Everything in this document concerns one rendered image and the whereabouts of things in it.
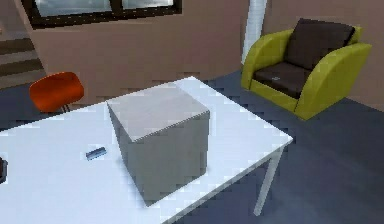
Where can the black framed window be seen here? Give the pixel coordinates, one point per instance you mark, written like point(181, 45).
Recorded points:
point(100, 11)

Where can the green armchair brown cushions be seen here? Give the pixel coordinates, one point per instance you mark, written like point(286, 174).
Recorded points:
point(320, 80)

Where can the small blue grey bar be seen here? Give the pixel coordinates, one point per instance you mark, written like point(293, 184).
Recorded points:
point(96, 153)

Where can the brown staircase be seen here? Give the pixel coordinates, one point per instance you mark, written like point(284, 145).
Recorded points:
point(18, 60)

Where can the white table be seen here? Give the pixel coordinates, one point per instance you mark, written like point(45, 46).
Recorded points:
point(66, 186)

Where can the orange chair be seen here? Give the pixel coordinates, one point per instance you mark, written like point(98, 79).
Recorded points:
point(55, 91)

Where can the dark brown object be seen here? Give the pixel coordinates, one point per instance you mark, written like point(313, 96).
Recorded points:
point(2, 170)

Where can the small grey remote control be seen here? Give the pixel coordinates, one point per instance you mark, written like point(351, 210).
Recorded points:
point(275, 79)

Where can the grey cube box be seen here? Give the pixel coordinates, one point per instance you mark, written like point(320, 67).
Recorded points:
point(160, 140)

